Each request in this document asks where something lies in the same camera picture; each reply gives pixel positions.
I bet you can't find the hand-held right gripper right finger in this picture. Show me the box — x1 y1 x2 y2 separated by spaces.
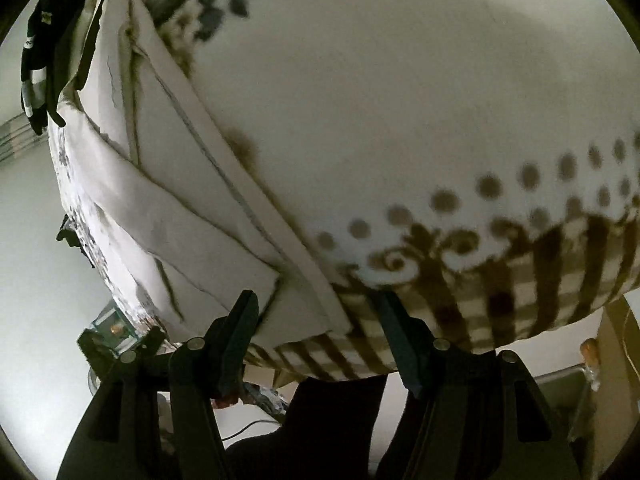
370 290 572 480

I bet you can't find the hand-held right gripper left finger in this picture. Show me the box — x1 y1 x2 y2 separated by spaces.
57 289 261 480

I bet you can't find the beige cloth garment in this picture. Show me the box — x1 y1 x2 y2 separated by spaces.
50 0 353 346

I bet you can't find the dark cloth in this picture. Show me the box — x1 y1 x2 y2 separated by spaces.
225 375 401 480

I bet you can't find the small glass box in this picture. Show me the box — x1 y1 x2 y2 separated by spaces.
77 301 166 361

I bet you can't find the grey container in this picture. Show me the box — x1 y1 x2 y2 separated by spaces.
530 367 598 466

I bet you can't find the small dark item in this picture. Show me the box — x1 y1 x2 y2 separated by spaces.
56 214 96 267

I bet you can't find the brown bottle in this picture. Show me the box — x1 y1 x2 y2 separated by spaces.
580 337 602 392

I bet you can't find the floral bed sheet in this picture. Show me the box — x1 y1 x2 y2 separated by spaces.
46 120 181 350

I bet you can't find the white printed blanket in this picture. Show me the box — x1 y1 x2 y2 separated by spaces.
135 0 640 382

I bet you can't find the black clothing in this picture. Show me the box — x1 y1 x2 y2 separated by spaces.
20 0 90 136

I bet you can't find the dark cable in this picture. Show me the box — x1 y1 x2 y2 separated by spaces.
222 417 283 443

